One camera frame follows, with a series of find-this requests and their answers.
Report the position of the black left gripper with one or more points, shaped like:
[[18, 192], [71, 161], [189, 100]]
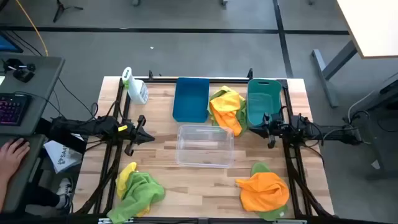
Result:
[[129, 132]]

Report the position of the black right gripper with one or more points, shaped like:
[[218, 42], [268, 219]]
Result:
[[275, 127]]

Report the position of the clear plastic bin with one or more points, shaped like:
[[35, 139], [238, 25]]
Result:
[[205, 146]]

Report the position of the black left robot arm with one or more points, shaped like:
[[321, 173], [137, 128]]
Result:
[[93, 126]]

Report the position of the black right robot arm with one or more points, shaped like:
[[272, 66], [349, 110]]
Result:
[[335, 132]]

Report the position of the person's forearm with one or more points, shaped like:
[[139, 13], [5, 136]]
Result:
[[3, 193]]

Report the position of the orange microfiber towel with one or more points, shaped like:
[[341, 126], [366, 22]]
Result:
[[264, 191], [227, 120]]

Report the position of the yellow microfiber towel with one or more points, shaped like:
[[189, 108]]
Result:
[[122, 180], [228, 102]]

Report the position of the teal plastic basket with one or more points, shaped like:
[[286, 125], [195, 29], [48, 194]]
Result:
[[262, 99]]

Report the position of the white spray bottle green nozzle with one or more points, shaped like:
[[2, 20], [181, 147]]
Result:
[[138, 91]]

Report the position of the blue plastic basket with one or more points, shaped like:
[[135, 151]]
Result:
[[191, 99]]

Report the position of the white printed bag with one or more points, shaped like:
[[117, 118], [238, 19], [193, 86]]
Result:
[[63, 155]]

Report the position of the grey table leg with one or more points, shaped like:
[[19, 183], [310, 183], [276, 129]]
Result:
[[326, 74]]

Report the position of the person's white shoe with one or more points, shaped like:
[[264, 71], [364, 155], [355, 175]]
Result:
[[64, 189]]

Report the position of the person's leg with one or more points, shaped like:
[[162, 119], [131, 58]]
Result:
[[43, 196]]

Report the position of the grey desk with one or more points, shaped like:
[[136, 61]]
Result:
[[43, 77]]

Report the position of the person's hand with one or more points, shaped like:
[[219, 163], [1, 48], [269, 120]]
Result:
[[12, 157]]

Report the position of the black backlit keyboard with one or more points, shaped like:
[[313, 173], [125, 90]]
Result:
[[12, 109]]

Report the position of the black desk gadget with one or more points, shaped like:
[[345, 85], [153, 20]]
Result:
[[23, 74]]

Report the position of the white table top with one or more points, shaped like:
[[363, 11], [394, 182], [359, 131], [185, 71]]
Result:
[[373, 28]]

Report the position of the black tripod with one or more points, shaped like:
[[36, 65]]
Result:
[[60, 7]]

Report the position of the computer monitor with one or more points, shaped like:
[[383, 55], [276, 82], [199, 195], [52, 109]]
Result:
[[7, 43]]

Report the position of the black table edge rail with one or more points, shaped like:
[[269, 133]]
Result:
[[161, 79], [199, 220]]

